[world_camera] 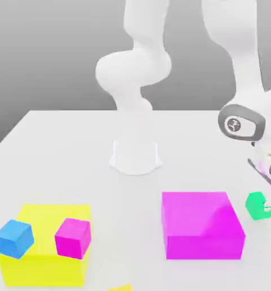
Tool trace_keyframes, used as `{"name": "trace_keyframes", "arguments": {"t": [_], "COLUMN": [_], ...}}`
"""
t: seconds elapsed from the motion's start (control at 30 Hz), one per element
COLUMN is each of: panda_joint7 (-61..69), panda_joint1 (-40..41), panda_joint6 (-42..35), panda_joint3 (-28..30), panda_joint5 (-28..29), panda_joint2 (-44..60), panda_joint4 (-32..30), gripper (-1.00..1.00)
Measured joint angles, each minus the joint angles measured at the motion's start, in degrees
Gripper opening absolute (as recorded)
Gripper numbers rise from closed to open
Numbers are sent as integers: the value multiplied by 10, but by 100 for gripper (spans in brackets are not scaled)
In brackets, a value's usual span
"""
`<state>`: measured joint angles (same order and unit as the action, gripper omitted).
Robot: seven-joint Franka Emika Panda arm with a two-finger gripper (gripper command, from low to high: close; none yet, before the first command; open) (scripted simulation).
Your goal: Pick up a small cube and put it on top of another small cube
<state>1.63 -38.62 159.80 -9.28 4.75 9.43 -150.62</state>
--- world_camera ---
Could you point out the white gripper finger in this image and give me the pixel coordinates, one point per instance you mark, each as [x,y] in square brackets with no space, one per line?
[268,208]

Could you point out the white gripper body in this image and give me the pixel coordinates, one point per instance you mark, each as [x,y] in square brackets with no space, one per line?
[264,178]

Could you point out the small green cube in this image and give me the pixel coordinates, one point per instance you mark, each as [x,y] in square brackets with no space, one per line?
[254,205]

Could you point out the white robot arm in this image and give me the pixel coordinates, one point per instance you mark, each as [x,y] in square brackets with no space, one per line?
[135,68]

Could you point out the small yellow cube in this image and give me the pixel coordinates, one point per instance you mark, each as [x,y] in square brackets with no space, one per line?
[120,288]

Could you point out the small magenta cube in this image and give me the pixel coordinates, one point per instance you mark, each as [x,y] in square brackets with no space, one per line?
[72,238]

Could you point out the small blue cube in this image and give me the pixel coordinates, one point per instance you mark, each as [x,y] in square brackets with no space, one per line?
[13,238]

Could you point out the large magenta box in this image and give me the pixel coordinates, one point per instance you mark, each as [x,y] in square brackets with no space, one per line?
[201,227]

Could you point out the large yellow box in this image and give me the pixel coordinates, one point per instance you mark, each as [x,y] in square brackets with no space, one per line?
[44,268]

